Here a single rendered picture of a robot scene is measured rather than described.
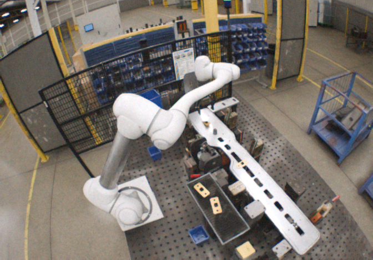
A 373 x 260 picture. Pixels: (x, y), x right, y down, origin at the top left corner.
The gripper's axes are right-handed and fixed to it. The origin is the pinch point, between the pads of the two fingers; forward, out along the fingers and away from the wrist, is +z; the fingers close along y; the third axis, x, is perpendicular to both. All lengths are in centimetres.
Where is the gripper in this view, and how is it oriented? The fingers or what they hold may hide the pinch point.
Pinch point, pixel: (206, 109)
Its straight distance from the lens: 143.3
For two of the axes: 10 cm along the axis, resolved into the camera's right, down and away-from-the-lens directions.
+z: 1.2, 7.7, 6.3
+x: -4.2, -5.3, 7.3
